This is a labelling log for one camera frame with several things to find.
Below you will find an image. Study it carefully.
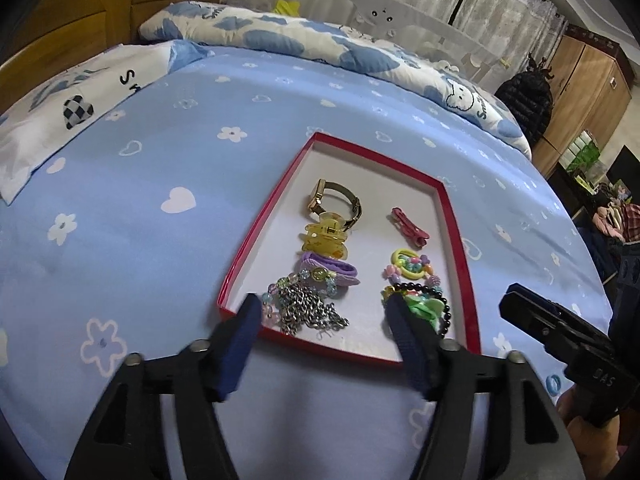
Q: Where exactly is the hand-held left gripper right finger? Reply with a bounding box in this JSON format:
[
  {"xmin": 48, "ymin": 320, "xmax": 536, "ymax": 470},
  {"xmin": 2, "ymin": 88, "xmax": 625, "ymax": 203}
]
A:
[{"xmin": 385, "ymin": 294, "xmax": 583, "ymax": 480}]

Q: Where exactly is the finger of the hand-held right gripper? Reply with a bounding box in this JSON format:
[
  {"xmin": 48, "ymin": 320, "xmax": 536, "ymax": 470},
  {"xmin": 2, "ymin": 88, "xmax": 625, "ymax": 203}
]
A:
[{"xmin": 500, "ymin": 283, "xmax": 628, "ymax": 428}]

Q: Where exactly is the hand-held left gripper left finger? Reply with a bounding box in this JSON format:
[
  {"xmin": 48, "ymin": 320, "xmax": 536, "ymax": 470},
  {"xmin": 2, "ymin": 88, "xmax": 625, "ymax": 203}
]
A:
[{"xmin": 65, "ymin": 292, "xmax": 263, "ymax": 480}]

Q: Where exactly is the black bead bracelet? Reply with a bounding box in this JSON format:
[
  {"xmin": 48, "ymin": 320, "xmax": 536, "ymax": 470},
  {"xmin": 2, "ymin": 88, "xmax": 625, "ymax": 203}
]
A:
[{"xmin": 385, "ymin": 282, "xmax": 453, "ymax": 339}]

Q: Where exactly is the silver chain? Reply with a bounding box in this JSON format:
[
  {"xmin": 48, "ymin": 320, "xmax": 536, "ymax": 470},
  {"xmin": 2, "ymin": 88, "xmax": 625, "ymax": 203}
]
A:
[{"xmin": 276, "ymin": 282, "xmax": 351, "ymax": 336}]

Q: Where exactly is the colourful bead bracelet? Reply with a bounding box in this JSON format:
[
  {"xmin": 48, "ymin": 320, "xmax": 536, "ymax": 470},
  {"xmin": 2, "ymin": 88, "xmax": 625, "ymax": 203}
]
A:
[{"xmin": 383, "ymin": 255, "xmax": 444, "ymax": 293}]

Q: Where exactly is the purple hair tie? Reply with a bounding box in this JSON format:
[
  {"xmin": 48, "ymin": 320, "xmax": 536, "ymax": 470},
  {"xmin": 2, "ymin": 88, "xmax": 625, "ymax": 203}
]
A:
[{"xmin": 298, "ymin": 252, "xmax": 362, "ymax": 288}]

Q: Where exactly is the pastel clear bead bracelet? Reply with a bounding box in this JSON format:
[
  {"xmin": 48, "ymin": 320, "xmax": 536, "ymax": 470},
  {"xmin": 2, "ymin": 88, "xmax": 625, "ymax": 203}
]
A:
[{"xmin": 261, "ymin": 269, "xmax": 341, "ymax": 323}]

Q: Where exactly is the yellow claw hair clip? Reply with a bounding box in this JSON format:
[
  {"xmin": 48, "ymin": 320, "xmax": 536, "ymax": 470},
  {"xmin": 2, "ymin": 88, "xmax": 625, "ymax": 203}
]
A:
[{"xmin": 299, "ymin": 212, "xmax": 349, "ymax": 263}]

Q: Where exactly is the red cardboard tray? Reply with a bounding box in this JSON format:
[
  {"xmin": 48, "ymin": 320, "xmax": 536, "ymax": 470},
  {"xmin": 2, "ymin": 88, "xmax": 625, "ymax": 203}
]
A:
[{"xmin": 216, "ymin": 132, "xmax": 482, "ymax": 368}]

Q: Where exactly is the person's right hand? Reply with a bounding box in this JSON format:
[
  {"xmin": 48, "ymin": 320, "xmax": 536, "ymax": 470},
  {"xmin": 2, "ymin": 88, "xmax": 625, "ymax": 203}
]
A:
[{"xmin": 559, "ymin": 391, "xmax": 621, "ymax": 480}]

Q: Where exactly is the red plaid cloth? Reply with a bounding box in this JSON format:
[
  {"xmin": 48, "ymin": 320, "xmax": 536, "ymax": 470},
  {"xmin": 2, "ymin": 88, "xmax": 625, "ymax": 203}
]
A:
[{"xmin": 620, "ymin": 204, "xmax": 640, "ymax": 243}]

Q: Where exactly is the pink cloth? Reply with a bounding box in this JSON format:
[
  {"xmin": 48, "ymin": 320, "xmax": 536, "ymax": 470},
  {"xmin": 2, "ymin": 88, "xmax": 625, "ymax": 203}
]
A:
[{"xmin": 592, "ymin": 205, "xmax": 623, "ymax": 236}]

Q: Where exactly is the pink hair clip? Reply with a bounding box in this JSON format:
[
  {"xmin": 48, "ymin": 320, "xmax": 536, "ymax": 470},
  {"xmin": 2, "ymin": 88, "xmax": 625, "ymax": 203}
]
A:
[{"xmin": 390, "ymin": 206, "xmax": 431, "ymax": 247}]

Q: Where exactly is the black monitor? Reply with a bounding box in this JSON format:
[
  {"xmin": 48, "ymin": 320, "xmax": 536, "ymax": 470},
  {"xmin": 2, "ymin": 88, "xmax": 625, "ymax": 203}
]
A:
[{"xmin": 607, "ymin": 145, "xmax": 640, "ymax": 196}]

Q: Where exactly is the blue flower bedsheet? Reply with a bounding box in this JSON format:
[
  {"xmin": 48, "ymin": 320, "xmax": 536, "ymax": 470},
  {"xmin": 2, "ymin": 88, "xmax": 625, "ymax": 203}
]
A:
[{"xmin": 0, "ymin": 42, "xmax": 616, "ymax": 480}]

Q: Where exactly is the stack of green boxes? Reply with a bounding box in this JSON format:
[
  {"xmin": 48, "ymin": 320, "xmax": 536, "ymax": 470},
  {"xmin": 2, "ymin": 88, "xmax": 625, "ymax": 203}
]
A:
[{"xmin": 567, "ymin": 130, "xmax": 601, "ymax": 171}]

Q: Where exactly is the gold wristwatch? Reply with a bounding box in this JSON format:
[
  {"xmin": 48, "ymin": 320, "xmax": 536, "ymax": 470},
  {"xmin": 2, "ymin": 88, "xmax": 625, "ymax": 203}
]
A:
[{"xmin": 306, "ymin": 178, "xmax": 362, "ymax": 233}]

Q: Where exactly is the wooden wardrobe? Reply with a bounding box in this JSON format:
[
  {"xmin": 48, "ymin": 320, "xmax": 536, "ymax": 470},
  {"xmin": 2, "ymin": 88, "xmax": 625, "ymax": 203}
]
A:
[{"xmin": 532, "ymin": 30, "xmax": 633, "ymax": 178}]

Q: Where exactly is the black puffer jacket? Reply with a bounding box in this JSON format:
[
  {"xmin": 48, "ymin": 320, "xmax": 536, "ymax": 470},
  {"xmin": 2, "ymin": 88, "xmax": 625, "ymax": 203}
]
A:
[{"xmin": 495, "ymin": 71, "xmax": 553, "ymax": 146}]

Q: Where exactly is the white pillow with checkered heart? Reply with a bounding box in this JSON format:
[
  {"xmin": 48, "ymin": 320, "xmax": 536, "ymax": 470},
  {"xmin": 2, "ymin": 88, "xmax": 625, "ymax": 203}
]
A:
[{"xmin": 0, "ymin": 40, "xmax": 216, "ymax": 206}]

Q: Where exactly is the blue cloud-print pillow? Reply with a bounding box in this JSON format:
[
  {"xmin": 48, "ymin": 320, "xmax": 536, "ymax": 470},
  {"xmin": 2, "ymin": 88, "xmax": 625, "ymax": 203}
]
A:
[{"xmin": 137, "ymin": 0, "xmax": 533, "ymax": 158}]

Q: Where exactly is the wooden headboard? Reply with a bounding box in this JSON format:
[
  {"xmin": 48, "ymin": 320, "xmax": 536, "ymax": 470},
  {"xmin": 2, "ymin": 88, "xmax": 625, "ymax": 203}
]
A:
[{"xmin": 0, "ymin": 0, "xmax": 241, "ymax": 106}]

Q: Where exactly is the grey bed rail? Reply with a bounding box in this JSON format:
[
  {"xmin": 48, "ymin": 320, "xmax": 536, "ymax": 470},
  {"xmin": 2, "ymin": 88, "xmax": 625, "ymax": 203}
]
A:
[{"xmin": 225, "ymin": 0, "xmax": 511, "ymax": 83}]

